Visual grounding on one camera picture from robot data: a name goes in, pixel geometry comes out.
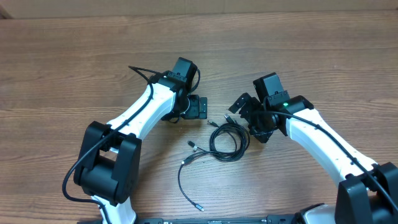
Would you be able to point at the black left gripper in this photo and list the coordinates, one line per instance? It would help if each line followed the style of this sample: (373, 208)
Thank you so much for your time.
(195, 112)

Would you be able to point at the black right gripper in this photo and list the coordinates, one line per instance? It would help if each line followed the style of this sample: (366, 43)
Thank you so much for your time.
(249, 109)

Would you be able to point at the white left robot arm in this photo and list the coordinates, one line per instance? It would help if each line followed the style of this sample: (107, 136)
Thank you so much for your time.
(108, 163)

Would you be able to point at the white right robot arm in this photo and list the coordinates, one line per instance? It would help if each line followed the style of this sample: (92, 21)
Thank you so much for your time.
(367, 191)

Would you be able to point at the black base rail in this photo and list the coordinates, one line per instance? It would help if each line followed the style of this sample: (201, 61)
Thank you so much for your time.
(233, 219)

